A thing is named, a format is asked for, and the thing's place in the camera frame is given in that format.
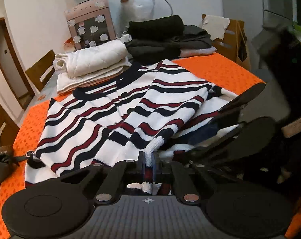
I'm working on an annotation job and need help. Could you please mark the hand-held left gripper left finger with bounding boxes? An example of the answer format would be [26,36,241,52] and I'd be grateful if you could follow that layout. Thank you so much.
[59,151,146,203]

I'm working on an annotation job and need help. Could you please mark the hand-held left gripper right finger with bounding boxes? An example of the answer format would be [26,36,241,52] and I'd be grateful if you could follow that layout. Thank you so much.
[152,152,230,204]

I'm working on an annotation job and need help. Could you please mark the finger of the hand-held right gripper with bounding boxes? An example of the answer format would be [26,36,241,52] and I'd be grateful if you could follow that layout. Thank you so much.
[207,102,243,130]
[183,127,245,171]

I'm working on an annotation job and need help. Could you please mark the striped knit sweater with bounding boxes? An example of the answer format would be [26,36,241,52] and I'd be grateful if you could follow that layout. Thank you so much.
[25,59,240,196]

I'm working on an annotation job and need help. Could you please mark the orange patterned table mat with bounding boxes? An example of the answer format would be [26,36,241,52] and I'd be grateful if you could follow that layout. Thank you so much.
[0,52,266,239]

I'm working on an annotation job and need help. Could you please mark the person's black clothing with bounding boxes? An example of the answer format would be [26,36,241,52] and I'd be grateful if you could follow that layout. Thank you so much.
[240,28,301,205]

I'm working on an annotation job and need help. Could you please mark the pale pink folded garment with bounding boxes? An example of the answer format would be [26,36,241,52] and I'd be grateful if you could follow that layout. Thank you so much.
[179,46,217,58]

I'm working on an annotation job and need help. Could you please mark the torn cardboard box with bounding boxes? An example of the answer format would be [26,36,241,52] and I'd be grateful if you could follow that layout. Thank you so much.
[202,14,251,71]

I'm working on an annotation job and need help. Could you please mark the olive folded garment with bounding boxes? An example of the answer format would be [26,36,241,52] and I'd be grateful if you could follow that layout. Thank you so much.
[175,25,213,49]

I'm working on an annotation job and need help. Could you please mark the charcoal folded garment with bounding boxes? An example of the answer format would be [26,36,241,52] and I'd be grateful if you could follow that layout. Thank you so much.
[125,38,182,65]

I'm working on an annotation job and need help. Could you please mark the cream quilted folded blanket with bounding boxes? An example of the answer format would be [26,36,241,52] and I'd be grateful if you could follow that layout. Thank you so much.
[53,40,132,95]

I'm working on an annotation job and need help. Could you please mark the grey refrigerator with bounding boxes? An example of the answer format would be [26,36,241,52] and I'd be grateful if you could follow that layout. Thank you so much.
[261,0,301,38]

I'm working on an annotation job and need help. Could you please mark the white power plug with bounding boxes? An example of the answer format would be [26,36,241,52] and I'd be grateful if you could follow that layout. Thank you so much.
[119,32,133,43]

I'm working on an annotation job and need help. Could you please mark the plain wooden chair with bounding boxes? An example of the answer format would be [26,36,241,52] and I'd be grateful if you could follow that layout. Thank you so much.
[25,50,57,91]

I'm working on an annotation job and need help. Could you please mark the wooden chair with brown cloth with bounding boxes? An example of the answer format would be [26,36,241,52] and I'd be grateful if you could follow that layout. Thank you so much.
[0,100,20,152]

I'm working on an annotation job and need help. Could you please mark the brown wooden door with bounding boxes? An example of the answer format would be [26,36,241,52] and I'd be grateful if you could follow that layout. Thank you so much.
[0,17,35,110]

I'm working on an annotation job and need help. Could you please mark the cardboard box with cups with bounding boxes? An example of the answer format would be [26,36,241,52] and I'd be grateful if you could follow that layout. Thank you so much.
[64,0,117,50]

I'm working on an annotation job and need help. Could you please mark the dark grey garment with strap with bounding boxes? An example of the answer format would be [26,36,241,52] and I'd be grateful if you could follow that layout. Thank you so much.
[0,151,34,183]

